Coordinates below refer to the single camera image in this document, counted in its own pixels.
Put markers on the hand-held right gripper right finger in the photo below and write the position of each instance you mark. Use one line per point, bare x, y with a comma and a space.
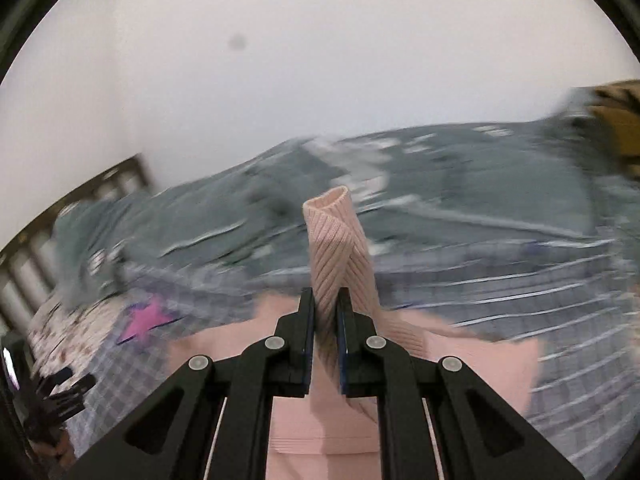
342, 355

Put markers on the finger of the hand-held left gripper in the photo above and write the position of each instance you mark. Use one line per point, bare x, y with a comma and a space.
61, 380
72, 397

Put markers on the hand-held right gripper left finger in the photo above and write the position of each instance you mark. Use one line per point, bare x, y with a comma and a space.
310, 350

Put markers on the pink knit sweater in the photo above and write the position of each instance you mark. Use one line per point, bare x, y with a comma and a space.
332, 250

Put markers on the floral mattress cover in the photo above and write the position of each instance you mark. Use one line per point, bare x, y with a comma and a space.
60, 330

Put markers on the wooden bed headboard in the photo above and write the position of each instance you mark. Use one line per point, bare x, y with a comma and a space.
75, 194

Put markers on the grey quilt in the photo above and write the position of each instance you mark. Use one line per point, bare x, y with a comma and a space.
450, 185

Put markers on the grey checked star bed sheet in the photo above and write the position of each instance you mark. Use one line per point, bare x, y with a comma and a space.
575, 310

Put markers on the brown patterned garment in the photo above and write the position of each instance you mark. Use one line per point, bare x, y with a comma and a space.
622, 125

